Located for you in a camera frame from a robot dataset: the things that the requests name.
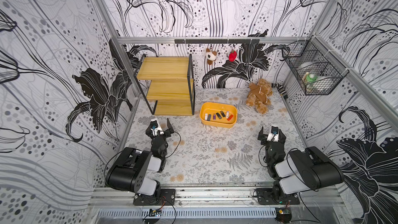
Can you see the black hanging rail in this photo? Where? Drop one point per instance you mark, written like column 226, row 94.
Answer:
column 216, row 41

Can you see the black power connector box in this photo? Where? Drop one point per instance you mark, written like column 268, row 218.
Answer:
column 283, row 215

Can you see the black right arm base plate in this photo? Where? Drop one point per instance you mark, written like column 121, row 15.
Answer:
column 268, row 196

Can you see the small circuit board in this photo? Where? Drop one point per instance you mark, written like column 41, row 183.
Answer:
column 155, row 213

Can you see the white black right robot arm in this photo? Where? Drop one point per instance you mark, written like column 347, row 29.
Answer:
column 295, row 171

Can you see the hanging red plush toy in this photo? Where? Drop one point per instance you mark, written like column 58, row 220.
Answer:
column 232, row 56

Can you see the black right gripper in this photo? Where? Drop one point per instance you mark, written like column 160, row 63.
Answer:
column 268, row 137

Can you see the green white bottle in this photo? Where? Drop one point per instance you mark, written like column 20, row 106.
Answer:
column 310, row 78

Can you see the black wire basket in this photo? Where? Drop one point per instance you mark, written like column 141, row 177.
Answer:
column 329, row 74

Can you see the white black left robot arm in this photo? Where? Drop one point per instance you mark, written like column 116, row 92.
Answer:
column 128, row 172

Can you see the yellow plastic storage box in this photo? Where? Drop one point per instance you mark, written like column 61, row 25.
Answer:
column 213, row 108

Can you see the striped black white object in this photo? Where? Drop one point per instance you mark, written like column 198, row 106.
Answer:
column 281, row 90

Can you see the wooden shelf black frame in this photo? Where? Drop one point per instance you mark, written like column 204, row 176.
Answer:
column 167, row 85

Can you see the brown teddy bear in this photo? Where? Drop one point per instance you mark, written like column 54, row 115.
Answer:
column 259, row 96

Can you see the hanging dog plush toy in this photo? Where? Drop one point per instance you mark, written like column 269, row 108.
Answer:
column 211, row 56

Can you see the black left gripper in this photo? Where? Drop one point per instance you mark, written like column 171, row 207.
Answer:
column 167, row 133

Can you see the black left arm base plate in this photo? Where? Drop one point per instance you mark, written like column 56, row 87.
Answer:
column 165, row 197

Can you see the white bowl in basket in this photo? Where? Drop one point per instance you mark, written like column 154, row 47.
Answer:
column 308, row 67

